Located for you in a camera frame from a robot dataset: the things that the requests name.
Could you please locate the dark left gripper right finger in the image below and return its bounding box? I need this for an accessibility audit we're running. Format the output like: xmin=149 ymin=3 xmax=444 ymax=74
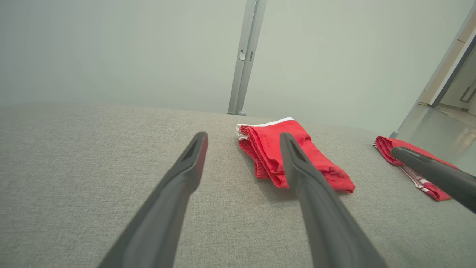
xmin=279 ymin=132 xmax=388 ymax=268

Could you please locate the grey metal post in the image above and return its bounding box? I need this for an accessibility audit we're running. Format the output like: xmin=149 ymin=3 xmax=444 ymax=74
xmin=227 ymin=0 xmax=267 ymax=116

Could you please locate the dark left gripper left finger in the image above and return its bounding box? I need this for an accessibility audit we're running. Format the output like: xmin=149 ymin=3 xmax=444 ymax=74
xmin=96 ymin=131 xmax=209 ymax=268

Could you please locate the dark door frame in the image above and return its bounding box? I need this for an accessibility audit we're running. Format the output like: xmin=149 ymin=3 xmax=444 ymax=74
xmin=428 ymin=35 xmax=476 ymax=109

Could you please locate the red shorts white trim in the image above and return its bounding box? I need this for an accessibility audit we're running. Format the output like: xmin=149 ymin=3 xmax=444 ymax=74
xmin=235 ymin=117 xmax=356 ymax=194

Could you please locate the red number 33 jersey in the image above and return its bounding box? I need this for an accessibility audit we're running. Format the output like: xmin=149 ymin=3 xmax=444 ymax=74
xmin=373 ymin=136 xmax=460 ymax=202

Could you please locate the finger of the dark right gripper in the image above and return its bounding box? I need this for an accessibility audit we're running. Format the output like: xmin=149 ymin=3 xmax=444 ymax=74
xmin=390 ymin=146 xmax=476 ymax=214

